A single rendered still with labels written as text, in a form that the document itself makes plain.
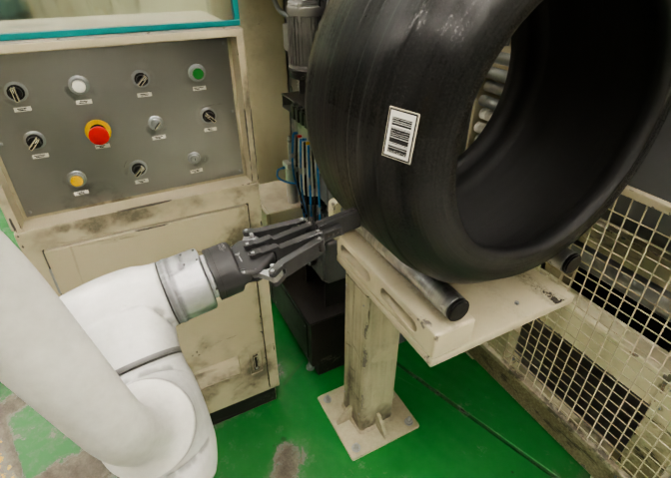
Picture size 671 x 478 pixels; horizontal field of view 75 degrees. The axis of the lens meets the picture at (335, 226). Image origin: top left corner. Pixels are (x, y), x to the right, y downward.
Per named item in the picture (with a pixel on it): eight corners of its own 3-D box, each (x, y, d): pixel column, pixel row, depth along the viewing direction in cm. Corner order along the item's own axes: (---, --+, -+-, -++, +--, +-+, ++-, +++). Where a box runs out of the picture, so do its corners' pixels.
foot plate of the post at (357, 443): (317, 398, 163) (317, 391, 160) (378, 371, 173) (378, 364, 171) (352, 461, 142) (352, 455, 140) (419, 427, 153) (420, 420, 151)
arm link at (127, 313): (161, 266, 65) (193, 349, 62) (46, 310, 60) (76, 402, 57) (147, 246, 55) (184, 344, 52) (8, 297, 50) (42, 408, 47)
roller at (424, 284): (350, 207, 97) (366, 208, 99) (344, 225, 99) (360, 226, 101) (455, 301, 71) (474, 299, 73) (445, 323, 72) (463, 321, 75)
